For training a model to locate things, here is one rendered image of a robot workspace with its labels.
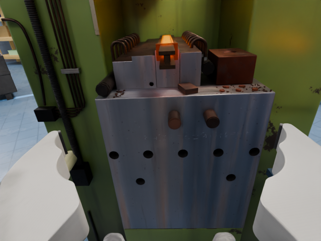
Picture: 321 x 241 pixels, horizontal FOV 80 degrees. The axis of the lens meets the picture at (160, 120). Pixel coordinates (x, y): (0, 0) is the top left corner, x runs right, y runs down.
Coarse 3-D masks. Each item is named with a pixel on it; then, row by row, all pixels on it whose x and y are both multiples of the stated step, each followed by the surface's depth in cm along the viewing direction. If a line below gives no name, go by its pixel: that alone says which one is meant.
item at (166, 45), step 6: (162, 36) 64; (168, 36) 63; (162, 42) 48; (168, 42) 48; (156, 48) 40; (162, 48) 35; (168, 48) 35; (174, 48) 40; (156, 54) 41; (162, 54) 32; (168, 54) 32; (174, 54) 32; (162, 60) 37; (168, 60) 33; (162, 66) 33; (168, 66) 33; (174, 66) 33
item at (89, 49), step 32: (0, 0) 51; (64, 0) 50; (96, 0) 52; (32, 32) 54; (64, 32) 54; (32, 64) 58; (96, 64) 58; (64, 96) 63; (96, 96) 62; (64, 128) 68; (96, 128) 68; (96, 160) 75; (96, 192) 83; (96, 224) 93
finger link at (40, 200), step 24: (48, 144) 10; (24, 168) 8; (48, 168) 8; (0, 192) 7; (24, 192) 7; (48, 192) 7; (72, 192) 7; (0, 216) 6; (24, 216) 6; (48, 216) 6; (72, 216) 6; (0, 240) 6; (24, 240) 6; (48, 240) 6; (72, 240) 6
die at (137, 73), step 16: (144, 48) 53; (192, 48) 47; (128, 64) 44; (144, 64) 44; (176, 64) 43; (192, 64) 43; (128, 80) 45; (144, 80) 45; (160, 80) 45; (176, 80) 45; (192, 80) 45
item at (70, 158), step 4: (68, 152) 72; (72, 152) 71; (68, 156) 69; (72, 156) 70; (68, 160) 68; (72, 160) 69; (76, 160) 71; (68, 164) 66; (72, 164) 68; (68, 168) 66
